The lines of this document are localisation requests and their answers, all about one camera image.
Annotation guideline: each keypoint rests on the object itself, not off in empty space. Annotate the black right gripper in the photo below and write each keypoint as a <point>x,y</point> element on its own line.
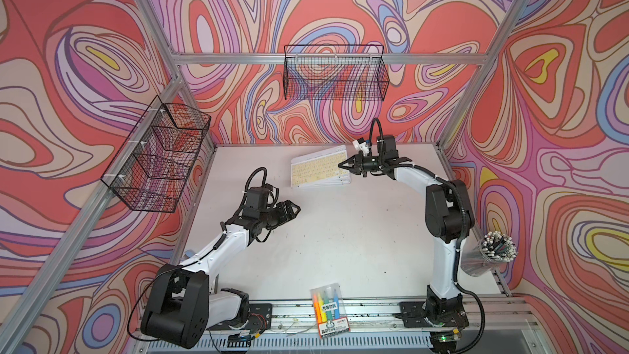
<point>355,169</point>

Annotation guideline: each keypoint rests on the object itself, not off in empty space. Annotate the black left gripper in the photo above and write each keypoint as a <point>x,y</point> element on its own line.
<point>290,215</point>

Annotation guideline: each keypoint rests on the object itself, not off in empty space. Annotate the yellow key keyboard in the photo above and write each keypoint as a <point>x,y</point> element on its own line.
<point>320,165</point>

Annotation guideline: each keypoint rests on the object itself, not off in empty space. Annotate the white key keyboard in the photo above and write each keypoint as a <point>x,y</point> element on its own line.
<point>334,181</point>

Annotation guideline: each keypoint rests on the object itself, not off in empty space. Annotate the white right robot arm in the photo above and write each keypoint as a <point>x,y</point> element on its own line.
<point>448,212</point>

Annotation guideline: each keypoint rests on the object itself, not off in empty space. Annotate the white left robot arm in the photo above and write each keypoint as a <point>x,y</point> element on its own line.
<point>182,304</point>

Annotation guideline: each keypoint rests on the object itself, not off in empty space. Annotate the highlighter marker pack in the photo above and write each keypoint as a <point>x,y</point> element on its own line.
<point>330,313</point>

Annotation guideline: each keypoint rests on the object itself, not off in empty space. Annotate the bundle of pens in cup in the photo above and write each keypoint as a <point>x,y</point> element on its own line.
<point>493,249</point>

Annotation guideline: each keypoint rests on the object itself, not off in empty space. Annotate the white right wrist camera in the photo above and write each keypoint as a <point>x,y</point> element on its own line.
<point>362,145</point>

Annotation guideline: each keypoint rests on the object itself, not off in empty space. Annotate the black wire basket back wall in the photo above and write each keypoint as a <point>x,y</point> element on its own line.
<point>335,72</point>

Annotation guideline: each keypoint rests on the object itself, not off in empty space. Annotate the black wire basket wall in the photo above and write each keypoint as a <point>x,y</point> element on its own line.
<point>335,72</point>
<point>164,146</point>

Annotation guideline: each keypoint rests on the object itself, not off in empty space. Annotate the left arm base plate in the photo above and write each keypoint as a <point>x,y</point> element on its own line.
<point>258,319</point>

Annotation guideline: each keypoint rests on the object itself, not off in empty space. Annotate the black wire basket left wall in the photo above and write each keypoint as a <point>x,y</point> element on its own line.
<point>164,146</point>

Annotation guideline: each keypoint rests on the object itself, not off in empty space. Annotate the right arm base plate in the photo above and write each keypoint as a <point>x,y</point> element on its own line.
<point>448,315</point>

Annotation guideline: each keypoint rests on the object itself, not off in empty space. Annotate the aluminium front rail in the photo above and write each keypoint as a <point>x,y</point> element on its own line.
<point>510,327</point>

